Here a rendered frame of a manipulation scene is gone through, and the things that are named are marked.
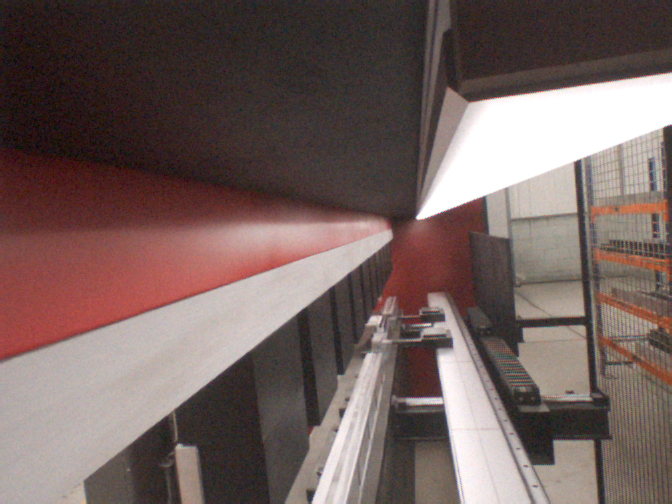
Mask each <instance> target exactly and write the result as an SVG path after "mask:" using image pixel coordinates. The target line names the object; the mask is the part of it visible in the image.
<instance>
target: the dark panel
mask: <svg viewBox="0 0 672 504"><path fill-rule="evenodd" d="M468 237H469V249H470V261H471V273H472V285H473V296H474V303H475V304H476V305H477V307H478V306H479V307H480V309H481V310H482V311H483V313H484V315H485V316H486V317H487V318H488V319H489V321H490V322H491V323H492V325H493V329H494V330H495V331H496V333H497V334H498V336H499V337H500V338H503V340H504V342H505V343H506V344H507V346H508V347H509V348H510V350H512V352H513V354H515V357H519V349H518V336H517V324H516V311H515V298H514V286H513V273H512V261H511V248H510V239H509V238H504V237H499V236H493V235H488V234H482V233H477V232H472V231H469V232H468Z"/></svg>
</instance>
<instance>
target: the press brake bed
mask: <svg viewBox="0 0 672 504"><path fill-rule="evenodd" d="M394 396H396V398H398V399H399V398H411V390H410V379H409V369H408V358H407V348H403V344H400V348H399V356H398V364H397V372H396V380H395V388H394ZM380 504H415V442H399V441H398V442H394V436H393V426H392V415H391V420H390V428H389V436H388V444H387V452H386V460H385V469H384V477H383V485H382V493H381V501H380Z"/></svg>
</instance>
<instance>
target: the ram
mask: <svg viewBox="0 0 672 504"><path fill-rule="evenodd" d="M392 239H393V230H392V220H391V216H385V215H380V214H374V213H369V212H363V211H358V210H352V209H347V208H341V207H336V206H330V205H325V204H319V203H314V202H308V201H303V200H297V199H292V198H286V197H281V196H275V195H270V194H264V193H259V192H254V191H248V190H243V189H237V188H232V187H226V186H221V185H215V184H210V183H204V182H199V181H193V180H188V179H182V178H177V177H171V176H166V175H160V174H155V173H149V172H144V171H138V170H133V169H127V168H122V167H116V166H111V165H105V164H100V163H94V162H89V161H83V160H78V159H72V158H67V157H61V156H56V155H51V154H45V153H40V152H34V151H29V150H23V149H18V148H12V147H7V146H1V145H0V504H54V503H55V502H56V501H58V500H59V499H60V498H61V497H63V496H64V495H65V494H67V493H68V492H69V491H70V490H72V489H73V488H74V487H75V486H77V485H78V484H79V483H81V482H82V481H83V480H84V479H86V478H87V477H88V476H90V475H91V474H92V473H93V472H95V471H96V470H97V469H98V468H100V467H101V466H102V465H104V464H105V463H106V462H107V461H109V460H110V459H111V458H113V457H114V456H115V455H116V454H118V453H119V452H120V451H122V450H123V449H124V448H125V447H127V446H128V445H129V444H130V443H132V442H133V441H134V440H136V439H137V438H138V437H139V436H141V435H142V434H143V433H145V432H146V431H147V430H148V429H150V428H151V427H152V426H154V425H155V424H156V423H157V422H159V421H160V420H161V419H162V418H164V417H165V416H166V415H168V414H169V413H170V412H171V411H173V410H174V409H175V408H177V407H178V406H179V405H180V404H182V403H183V402H184V401H186V400H187V399H188V398H189V397H191V396H192V395H193V394H194V393H196V392H197V391H198V390H200V389H201V388H202V387H203V386H205V385H206V384H207V383H209V382H210V381H211V380H212V379H214V378H215V377H216V376H218V375H219V374H220V373H221V372H223V371H224V370H225V369H226V368H228V367H229V366H230V365H232V364H233V363H234V362H235V361H237V360H238V359H239V358H241V357H242V356H243V355H244V354H246V353H247V352H248V351H250V350H251V349H252V348H253V347H255V346H256V345H257V344H258V343H260V342H261V341H262V340H264V339H265V338H266V337H267V336H269V335H270V334H271V333H273V332H274V331H275V330H276V329H278V328H279V327H280V326H281V325H283V324H284V323H285V322H287V321H288V320H289V319H290V318H292V317H293V316H294V315H296V314H297V313H298V312H299V311H301V310H302V309H303V308H305V307H306V306H307V305H308V304H310V303H311V302H312V301H313V300H315V299H316V298H317V297H319V296H320V295H321V294H322V293H324V292H325V291H326V290H328V289H329V288H330V287H331V286H333V285H334V284H335V283H337V282H338V281H339V280H340V279H342V278H343V277H344V276H345V275H347V274H348V273H349V272H351V271H352V270H353V269H354V268H356V267H357V266H358V265H360V264H361V263H362V262H363V261H365V260H366V259H367V258H369V257H370V256H371V255H372V254H374V253H375V252H376V251H377V250H379V249H380V248H381V247H383V246H384V245H385V244H386V243H388V242H389V241H390V240H392Z"/></svg>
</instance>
